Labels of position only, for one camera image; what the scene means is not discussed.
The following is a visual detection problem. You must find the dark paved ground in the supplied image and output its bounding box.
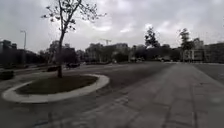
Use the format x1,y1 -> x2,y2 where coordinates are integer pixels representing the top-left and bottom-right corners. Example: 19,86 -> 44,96
0,61 -> 176,128
192,62 -> 224,86

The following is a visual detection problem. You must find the pale curved kerb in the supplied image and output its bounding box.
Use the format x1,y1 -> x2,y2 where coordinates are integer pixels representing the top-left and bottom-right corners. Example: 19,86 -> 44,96
1,72 -> 111,105

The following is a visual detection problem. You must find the construction crane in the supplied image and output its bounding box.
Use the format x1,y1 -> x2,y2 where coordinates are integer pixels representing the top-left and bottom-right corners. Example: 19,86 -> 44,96
99,37 -> 113,47

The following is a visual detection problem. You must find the dark vehicle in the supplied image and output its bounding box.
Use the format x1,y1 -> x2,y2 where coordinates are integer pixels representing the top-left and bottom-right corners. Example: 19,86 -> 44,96
65,62 -> 81,70

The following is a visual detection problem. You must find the leafy tree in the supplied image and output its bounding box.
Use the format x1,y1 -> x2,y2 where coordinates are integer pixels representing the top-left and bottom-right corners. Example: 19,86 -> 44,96
143,26 -> 161,62
177,27 -> 195,63

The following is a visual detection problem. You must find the bare tree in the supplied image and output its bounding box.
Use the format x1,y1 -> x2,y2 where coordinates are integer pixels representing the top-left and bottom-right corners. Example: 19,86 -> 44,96
40,0 -> 108,80

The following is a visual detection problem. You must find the planting bed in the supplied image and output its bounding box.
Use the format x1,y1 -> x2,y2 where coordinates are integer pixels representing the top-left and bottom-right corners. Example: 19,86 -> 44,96
14,74 -> 100,96

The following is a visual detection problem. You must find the grey stone paved ground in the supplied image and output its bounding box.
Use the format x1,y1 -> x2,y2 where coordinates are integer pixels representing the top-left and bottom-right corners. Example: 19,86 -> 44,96
33,62 -> 224,128

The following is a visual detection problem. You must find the street lamp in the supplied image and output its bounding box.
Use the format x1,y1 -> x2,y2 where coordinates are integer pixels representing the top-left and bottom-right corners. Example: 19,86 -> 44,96
19,29 -> 28,51

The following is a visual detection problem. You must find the dark hedge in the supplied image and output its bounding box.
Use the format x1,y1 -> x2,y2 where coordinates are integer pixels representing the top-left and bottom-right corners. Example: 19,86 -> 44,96
0,69 -> 16,81

